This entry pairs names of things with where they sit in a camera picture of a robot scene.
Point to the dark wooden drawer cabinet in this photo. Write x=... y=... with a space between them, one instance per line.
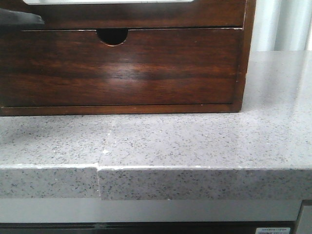
x=117 y=36

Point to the white label sticker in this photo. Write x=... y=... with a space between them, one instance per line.
x=273 y=230

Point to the wooden drawer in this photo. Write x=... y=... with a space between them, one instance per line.
x=75 y=68
x=143 y=15

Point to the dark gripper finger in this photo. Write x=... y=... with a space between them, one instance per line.
x=17 y=21

